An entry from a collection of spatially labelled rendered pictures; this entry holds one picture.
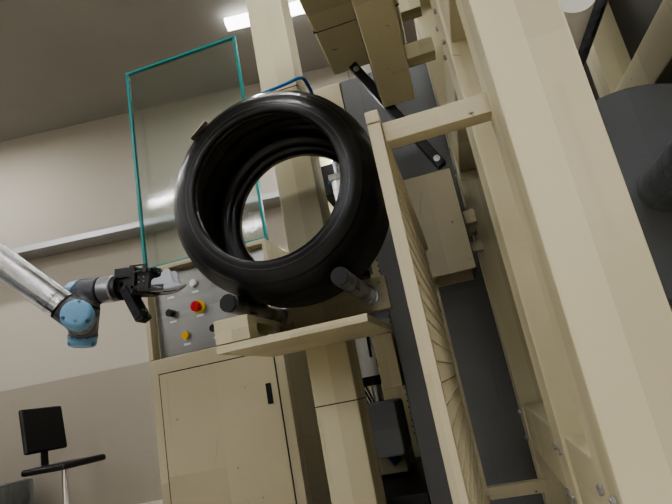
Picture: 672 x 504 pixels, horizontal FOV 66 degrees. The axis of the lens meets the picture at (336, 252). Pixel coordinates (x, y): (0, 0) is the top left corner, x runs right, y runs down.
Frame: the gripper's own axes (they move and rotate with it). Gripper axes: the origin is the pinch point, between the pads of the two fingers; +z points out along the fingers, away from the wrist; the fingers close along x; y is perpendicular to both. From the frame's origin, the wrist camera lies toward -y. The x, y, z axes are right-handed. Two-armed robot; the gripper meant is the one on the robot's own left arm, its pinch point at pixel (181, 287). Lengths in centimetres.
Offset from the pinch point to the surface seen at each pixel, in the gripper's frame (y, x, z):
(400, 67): 56, 6, 64
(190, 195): 21.0, -11.8, 9.5
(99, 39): 292, 234, -223
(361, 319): -14, -11, 51
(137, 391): -27, 345, -252
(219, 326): -12.7, -11.1, 16.5
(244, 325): -13.0, -11.1, 22.9
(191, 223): 13.6, -11.6, 9.6
